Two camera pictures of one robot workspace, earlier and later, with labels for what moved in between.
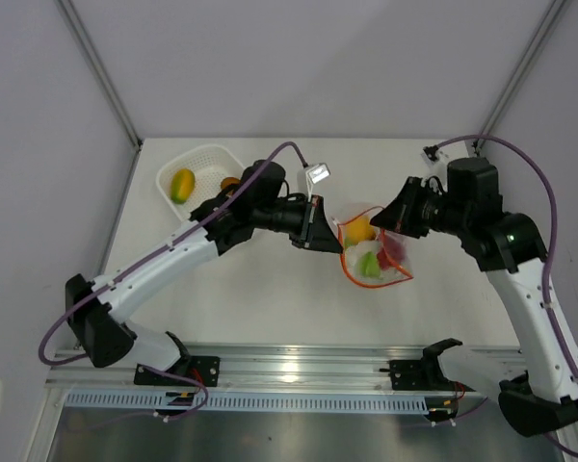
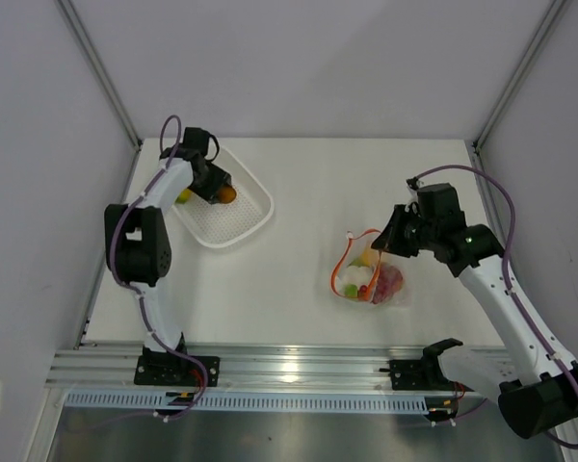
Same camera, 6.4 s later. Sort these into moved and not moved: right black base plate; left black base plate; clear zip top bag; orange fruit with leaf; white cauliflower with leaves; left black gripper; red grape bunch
Moved: clear zip top bag; orange fruit with leaf; white cauliflower with leaves; left black gripper; red grape bunch
Not moved: left black base plate; right black base plate
